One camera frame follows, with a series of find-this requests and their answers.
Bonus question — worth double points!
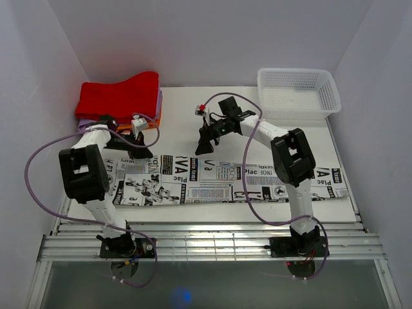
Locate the red folded trousers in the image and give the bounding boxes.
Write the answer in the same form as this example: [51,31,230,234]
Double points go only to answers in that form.
[75,71,160,124]

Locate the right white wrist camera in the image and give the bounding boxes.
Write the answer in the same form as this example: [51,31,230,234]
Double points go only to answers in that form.
[194,104,212,126]

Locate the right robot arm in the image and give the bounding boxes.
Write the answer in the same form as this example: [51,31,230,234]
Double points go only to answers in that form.
[195,93,329,258]

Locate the aluminium frame rails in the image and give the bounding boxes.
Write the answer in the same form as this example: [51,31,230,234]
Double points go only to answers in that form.
[39,198,386,262]

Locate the white perforated plastic basket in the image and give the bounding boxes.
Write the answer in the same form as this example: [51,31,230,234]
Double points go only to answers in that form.
[257,68,341,120]

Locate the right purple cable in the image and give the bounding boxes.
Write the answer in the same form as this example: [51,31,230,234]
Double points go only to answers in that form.
[201,92,331,281]

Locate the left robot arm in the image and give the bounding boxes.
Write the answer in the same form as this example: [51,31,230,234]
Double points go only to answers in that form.
[59,115,153,258]

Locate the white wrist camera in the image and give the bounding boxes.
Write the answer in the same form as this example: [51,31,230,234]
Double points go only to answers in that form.
[131,116,149,135]
[194,104,212,126]

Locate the lilac folded trousers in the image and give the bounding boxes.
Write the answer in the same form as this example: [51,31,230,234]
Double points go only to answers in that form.
[77,90,163,132]

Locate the orange folded trousers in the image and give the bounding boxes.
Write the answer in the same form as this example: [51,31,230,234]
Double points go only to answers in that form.
[117,118,160,133]

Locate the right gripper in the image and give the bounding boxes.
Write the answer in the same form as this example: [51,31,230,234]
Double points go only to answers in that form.
[196,117,231,155]

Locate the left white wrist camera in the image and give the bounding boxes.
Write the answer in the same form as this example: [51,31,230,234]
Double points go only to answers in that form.
[131,116,149,135]

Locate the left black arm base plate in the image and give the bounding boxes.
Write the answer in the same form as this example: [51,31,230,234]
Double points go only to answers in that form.
[98,237,155,259]

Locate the purple cable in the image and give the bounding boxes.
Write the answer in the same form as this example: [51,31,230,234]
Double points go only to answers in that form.
[24,112,161,288]
[201,92,331,281]

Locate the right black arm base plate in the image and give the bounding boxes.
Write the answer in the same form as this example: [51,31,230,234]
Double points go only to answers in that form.
[268,236,330,258]

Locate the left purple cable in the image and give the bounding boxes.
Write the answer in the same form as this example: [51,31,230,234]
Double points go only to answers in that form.
[24,112,161,288]

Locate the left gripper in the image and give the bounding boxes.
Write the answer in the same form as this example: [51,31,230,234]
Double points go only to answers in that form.
[104,129,153,160]

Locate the newspaper print trousers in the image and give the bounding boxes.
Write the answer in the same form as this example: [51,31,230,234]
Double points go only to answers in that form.
[104,154,351,207]

